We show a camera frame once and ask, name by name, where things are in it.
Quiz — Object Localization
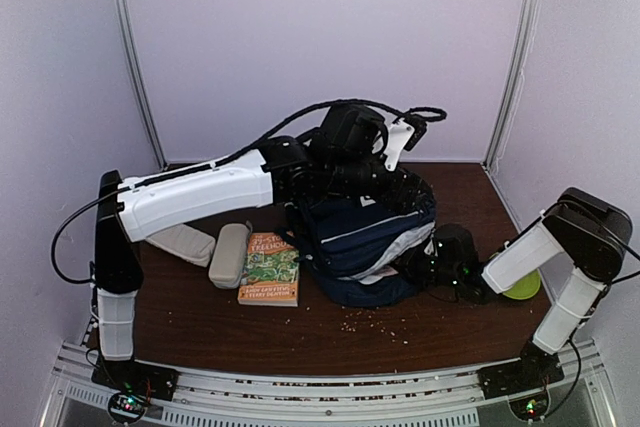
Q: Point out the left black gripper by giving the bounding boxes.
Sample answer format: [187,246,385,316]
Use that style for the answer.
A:
[328,157,433,217]

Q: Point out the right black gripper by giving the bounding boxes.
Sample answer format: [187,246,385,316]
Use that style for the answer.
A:
[385,242,461,293]

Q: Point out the navy blue backpack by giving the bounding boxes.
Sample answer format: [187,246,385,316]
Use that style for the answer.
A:
[277,169,436,309]

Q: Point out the orange treehouse book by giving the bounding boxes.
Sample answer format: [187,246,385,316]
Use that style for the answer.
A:
[237,233,300,307]

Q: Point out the beige ribbed pencil case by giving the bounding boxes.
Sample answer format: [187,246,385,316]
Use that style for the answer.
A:
[146,224,216,267]

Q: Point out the pink story book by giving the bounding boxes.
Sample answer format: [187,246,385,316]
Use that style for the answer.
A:
[360,266,398,285]

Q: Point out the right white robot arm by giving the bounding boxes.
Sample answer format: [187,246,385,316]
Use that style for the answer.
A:
[399,187,635,398]

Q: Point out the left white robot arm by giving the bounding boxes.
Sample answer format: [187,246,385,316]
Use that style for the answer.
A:
[92,99,416,392]

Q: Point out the green plate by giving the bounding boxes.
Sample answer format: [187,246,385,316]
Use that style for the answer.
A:
[487,249,541,300]

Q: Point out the beige glasses case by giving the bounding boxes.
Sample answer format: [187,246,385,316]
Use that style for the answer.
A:
[208,223,252,289]

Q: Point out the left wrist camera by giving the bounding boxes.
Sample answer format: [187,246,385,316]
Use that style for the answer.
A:
[381,118,427,171]

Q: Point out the front aluminium rail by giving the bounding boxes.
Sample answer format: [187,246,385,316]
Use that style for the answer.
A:
[39,341,616,427]

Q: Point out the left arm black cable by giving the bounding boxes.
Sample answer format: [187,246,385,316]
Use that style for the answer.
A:
[49,96,449,284]

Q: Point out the right aluminium frame post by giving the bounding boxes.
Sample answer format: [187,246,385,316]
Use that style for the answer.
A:
[483,0,540,172]

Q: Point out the aluminium frame post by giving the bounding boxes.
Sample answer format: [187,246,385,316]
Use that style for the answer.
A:
[483,0,540,172]
[114,0,168,171]

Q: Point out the left aluminium frame post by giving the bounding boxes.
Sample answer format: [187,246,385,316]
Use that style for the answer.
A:
[114,0,168,171]

